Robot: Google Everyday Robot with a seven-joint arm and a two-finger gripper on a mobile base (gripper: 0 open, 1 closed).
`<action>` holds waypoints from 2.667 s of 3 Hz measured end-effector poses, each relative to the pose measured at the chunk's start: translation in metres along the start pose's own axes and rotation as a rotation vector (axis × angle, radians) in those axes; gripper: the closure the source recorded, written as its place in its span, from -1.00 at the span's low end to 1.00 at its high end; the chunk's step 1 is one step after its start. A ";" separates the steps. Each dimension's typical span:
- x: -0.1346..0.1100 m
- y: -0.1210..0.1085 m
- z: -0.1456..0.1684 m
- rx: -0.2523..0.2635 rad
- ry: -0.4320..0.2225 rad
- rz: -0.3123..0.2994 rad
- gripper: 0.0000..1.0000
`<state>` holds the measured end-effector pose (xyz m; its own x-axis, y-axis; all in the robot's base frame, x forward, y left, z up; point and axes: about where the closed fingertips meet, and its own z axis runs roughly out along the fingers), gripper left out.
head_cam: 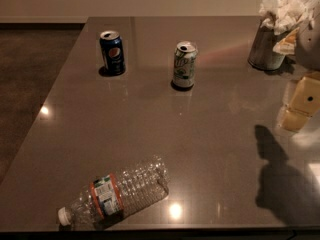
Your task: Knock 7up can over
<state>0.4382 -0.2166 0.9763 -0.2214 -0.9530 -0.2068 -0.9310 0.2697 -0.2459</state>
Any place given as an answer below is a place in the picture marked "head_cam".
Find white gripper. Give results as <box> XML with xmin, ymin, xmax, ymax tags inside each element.
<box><xmin>279</xmin><ymin>15</ymin><xmax>320</xmax><ymax>132</ymax></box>

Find white green 7up can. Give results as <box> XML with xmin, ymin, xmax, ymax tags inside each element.
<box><xmin>172</xmin><ymin>41</ymin><xmax>198</xmax><ymax>89</ymax></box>

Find blue Pepsi can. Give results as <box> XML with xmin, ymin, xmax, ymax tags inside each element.
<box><xmin>99</xmin><ymin>30</ymin><xmax>126</xmax><ymax>75</ymax></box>

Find grey metal cup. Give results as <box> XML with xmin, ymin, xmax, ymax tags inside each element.
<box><xmin>248</xmin><ymin>24</ymin><xmax>285</xmax><ymax>71</ymax></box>

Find crumpled white paper napkins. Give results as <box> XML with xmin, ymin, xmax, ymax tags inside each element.
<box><xmin>259</xmin><ymin>0</ymin><xmax>320</xmax><ymax>35</ymax></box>

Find clear plastic water bottle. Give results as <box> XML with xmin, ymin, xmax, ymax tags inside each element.
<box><xmin>57</xmin><ymin>156</ymin><xmax>169</xmax><ymax>231</ymax></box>

